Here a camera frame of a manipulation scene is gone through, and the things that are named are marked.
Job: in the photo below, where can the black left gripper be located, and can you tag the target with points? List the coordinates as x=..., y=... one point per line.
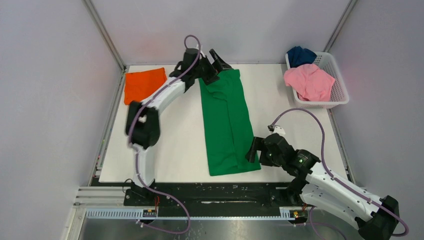
x=218, y=64

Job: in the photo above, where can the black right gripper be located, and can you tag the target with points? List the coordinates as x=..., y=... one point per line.
x=258, y=144

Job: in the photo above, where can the green t-shirt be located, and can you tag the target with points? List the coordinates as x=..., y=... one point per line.
x=228, y=130

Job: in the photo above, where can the white plastic laundry basket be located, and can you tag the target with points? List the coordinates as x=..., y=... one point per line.
x=339, y=93

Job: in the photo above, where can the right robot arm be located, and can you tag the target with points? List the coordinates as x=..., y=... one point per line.
x=374, y=218

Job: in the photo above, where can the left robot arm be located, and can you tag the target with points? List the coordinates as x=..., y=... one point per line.
x=143, y=127

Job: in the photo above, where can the navy blue t-shirt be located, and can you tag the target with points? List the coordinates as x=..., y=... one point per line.
x=298, y=56

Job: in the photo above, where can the pink t-shirt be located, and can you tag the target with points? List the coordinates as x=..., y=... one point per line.
x=311, y=83

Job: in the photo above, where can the folded orange t-shirt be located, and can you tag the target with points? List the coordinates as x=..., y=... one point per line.
x=140, y=85

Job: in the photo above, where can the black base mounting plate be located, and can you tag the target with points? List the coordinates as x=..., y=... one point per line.
x=201, y=200

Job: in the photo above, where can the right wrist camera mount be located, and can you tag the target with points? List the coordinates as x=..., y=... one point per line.
x=276, y=129

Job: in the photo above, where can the left corner aluminium post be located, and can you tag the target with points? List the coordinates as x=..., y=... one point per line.
x=96, y=18

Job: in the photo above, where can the corner aluminium post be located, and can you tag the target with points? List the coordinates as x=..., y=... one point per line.
x=96, y=18
x=339, y=26

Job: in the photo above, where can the right corner aluminium post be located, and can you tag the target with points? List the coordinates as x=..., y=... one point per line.
x=339, y=26

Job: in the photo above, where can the aluminium front frame rail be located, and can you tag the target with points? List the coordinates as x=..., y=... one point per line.
x=100, y=196

